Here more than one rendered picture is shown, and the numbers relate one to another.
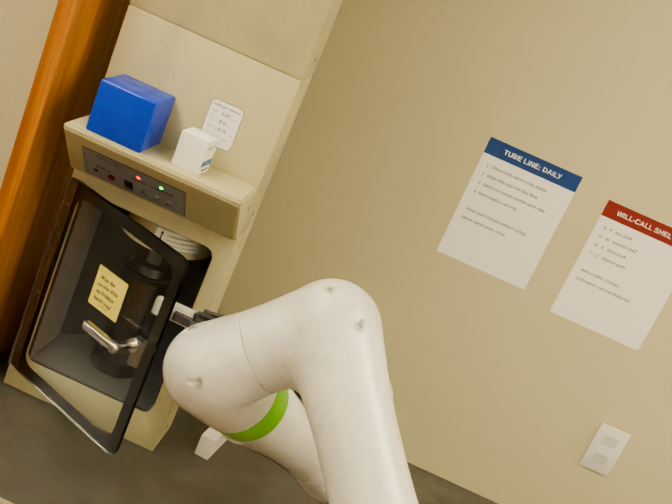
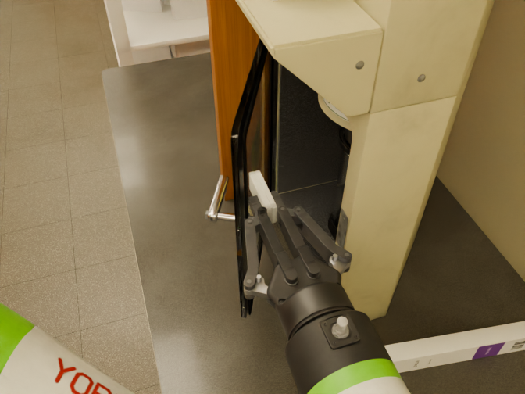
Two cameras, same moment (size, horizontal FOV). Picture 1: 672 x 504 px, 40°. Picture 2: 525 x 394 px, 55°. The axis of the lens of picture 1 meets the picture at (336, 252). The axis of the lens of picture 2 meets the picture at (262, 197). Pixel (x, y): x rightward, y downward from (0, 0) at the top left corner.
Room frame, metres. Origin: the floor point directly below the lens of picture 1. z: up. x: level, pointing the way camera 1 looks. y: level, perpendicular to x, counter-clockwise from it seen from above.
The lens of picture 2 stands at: (1.30, -0.22, 1.74)
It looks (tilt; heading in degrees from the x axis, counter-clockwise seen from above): 45 degrees down; 70
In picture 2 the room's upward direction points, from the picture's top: straight up
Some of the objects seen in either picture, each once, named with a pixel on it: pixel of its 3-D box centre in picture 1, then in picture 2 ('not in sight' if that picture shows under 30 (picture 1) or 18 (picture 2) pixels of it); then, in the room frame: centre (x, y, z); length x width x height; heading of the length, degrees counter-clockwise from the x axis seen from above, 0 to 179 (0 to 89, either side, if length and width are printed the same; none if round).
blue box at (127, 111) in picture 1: (131, 112); not in sight; (1.51, 0.41, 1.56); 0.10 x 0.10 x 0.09; 88
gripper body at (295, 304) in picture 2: not in sight; (308, 295); (1.45, 0.05, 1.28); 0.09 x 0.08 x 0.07; 88
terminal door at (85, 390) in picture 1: (94, 317); (256, 173); (1.49, 0.35, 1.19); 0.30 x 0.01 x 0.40; 62
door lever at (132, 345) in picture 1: (109, 336); (229, 200); (1.43, 0.30, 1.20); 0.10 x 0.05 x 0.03; 62
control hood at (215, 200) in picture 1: (154, 182); (273, 14); (1.51, 0.33, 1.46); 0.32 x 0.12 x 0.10; 88
